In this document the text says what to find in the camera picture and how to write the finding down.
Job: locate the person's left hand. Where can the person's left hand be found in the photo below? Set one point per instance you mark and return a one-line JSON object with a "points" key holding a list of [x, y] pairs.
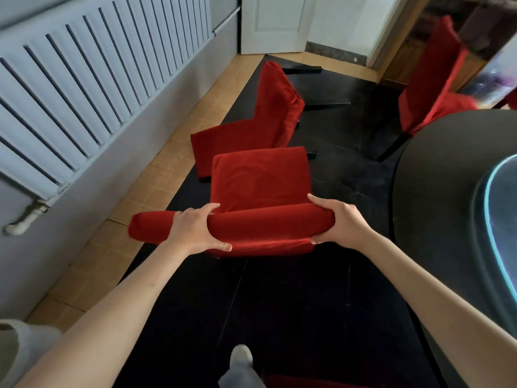
{"points": [[188, 230]]}

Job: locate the person's right hand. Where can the person's right hand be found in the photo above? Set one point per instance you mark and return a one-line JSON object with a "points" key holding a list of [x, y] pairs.
{"points": [[349, 224]]}

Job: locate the person's left thumb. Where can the person's left thumb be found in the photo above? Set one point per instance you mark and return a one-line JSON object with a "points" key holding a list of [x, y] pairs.
{"points": [[220, 245]]}

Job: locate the person's right thumb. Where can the person's right thumb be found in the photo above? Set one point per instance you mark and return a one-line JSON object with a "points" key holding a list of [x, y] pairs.
{"points": [[321, 237]]}

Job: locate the red fabric covered chair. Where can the red fabric covered chair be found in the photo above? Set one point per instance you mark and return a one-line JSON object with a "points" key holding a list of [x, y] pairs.
{"points": [[432, 76], [258, 181], [250, 137]]}

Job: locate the person's right forearm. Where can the person's right forearm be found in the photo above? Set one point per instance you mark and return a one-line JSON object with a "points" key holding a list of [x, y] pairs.
{"points": [[444, 311]]}

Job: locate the person's left forearm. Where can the person's left forearm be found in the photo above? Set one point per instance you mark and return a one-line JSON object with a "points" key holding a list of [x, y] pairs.
{"points": [[113, 315]]}

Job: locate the black floor mat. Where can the black floor mat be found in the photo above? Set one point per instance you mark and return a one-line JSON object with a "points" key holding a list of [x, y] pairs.
{"points": [[303, 311]]}

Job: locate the white shoe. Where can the white shoe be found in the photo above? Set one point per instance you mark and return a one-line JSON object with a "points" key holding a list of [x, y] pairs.
{"points": [[241, 355]]}

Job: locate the black round table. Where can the black round table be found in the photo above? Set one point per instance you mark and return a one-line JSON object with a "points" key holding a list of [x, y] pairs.
{"points": [[436, 189]]}

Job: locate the black metal bar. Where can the black metal bar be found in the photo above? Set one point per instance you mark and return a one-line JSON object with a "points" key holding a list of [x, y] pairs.
{"points": [[327, 105], [303, 70]]}

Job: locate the grey trouser leg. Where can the grey trouser leg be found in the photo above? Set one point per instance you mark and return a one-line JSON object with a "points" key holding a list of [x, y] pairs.
{"points": [[242, 377]]}

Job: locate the round glass turntable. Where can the round glass turntable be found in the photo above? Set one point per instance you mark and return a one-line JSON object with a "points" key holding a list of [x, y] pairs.
{"points": [[499, 222]]}

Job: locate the white radiator pipe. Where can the white radiator pipe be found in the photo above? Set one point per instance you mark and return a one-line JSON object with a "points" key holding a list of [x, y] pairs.
{"points": [[226, 20], [26, 220]]}

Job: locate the wooden cabinet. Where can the wooden cabinet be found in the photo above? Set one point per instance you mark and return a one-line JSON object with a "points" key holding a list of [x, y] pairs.
{"points": [[408, 60]]}

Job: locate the white door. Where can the white door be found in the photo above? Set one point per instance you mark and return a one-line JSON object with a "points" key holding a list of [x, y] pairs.
{"points": [[274, 24]]}

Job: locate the white grey garment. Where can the white grey garment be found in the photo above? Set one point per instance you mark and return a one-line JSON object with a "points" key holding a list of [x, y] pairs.
{"points": [[24, 351]]}

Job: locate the white wall radiator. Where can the white wall radiator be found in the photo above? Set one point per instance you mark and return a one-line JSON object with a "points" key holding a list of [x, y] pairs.
{"points": [[76, 84]]}

